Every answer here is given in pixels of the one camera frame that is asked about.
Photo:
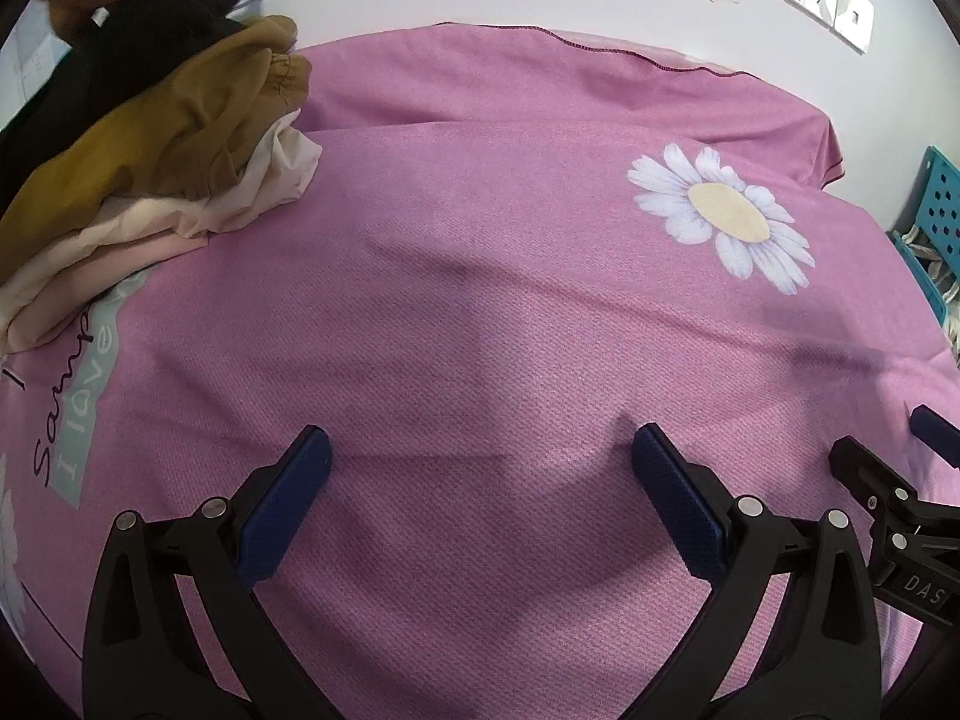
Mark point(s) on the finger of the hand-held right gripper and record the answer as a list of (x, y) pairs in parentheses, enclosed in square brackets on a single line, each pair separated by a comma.
[(934, 427), (862, 469)]

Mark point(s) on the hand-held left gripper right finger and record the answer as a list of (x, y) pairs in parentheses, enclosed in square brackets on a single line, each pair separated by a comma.
[(675, 495)]

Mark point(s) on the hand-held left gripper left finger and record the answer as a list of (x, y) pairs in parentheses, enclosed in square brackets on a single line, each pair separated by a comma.
[(289, 495)]

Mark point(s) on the mustard yellow pants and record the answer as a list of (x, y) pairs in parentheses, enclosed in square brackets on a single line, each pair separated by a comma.
[(150, 142)]

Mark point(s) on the black jacket with gold buttons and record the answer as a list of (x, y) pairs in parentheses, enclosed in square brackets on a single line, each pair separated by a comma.
[(112, 60)]

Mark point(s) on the heap of assorted clothes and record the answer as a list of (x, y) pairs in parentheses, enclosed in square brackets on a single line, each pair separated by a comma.
[(952, 315)]

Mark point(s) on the pink daisy print bedsheet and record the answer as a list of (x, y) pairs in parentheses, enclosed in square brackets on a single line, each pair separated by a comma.
[(487, 277)]

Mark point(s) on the pale pink garment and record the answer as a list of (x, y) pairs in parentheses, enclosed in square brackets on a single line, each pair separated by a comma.
[(90, 270)]

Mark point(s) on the white wall switch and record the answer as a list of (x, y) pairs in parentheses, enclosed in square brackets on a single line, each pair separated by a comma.
[(851, 15)]

